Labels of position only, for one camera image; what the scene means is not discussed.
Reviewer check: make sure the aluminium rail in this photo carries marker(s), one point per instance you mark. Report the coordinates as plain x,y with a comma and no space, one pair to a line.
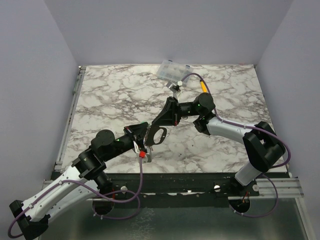
75,97
128,184

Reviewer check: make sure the yellow handled screwdriver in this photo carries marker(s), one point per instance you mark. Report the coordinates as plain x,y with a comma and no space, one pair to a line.
203,86

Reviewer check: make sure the aluminium left side rail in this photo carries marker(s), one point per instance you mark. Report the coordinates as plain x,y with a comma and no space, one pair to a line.
75,97

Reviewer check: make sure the aluminium front rail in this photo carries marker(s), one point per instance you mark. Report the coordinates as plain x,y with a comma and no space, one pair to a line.
128,184

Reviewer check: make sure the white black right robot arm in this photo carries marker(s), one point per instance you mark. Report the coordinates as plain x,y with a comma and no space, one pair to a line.
262,145

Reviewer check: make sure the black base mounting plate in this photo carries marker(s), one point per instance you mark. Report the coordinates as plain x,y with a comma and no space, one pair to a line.
189,190

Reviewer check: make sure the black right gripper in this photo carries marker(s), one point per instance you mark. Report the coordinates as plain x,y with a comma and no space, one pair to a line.
176,112

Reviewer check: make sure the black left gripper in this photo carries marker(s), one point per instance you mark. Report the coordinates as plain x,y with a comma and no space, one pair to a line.
138,132

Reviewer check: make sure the clear plastic organizer box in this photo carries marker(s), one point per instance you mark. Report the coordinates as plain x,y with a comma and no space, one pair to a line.
173,72

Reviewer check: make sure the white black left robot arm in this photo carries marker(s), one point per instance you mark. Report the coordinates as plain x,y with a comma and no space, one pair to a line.
87,170

